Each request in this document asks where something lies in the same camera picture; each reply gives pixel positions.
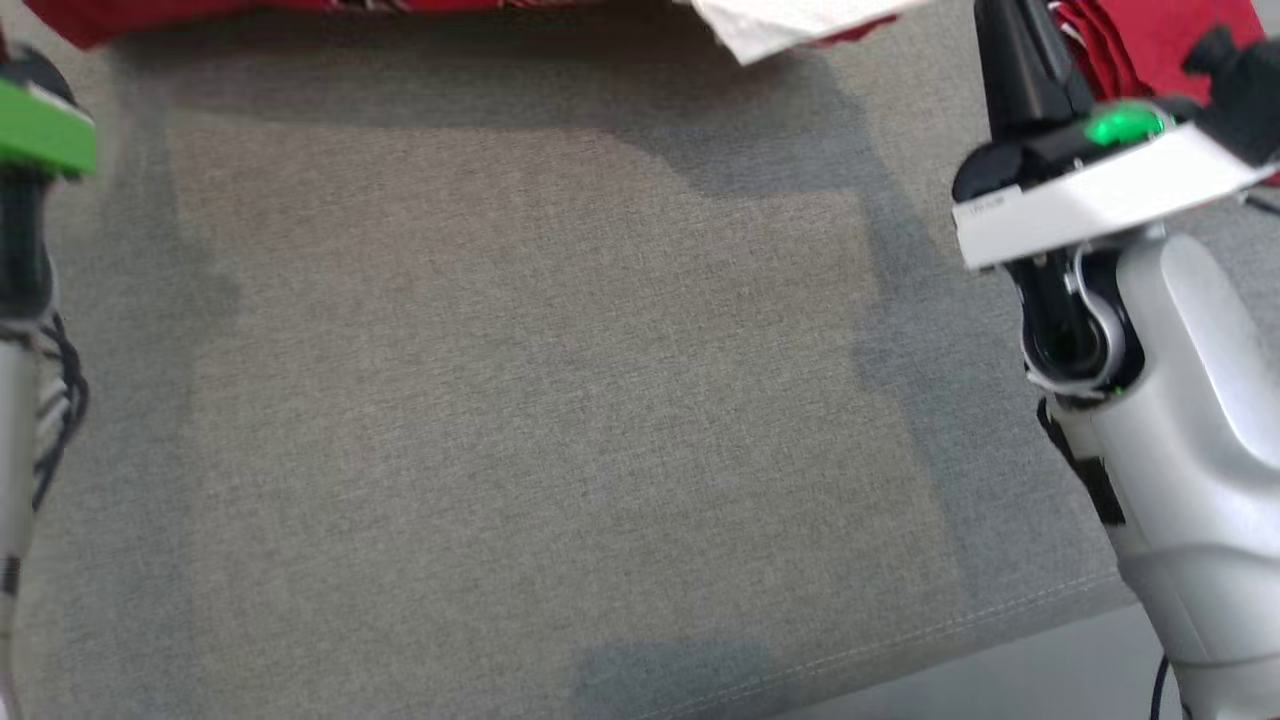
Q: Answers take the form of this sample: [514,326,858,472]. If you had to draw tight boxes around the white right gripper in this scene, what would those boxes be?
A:
[952,0,1280,273]

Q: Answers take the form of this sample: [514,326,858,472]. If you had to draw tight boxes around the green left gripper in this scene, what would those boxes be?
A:
[0,45,98,183]

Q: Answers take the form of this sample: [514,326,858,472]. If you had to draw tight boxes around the red shorts with white trim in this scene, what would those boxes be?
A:
[1050,0,1280,186]

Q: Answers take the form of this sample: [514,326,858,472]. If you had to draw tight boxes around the red and white jersey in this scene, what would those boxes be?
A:
[20,0,936,66]

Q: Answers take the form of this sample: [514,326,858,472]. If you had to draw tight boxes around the left arm cable teal plug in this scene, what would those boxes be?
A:
[28,312,91,513]

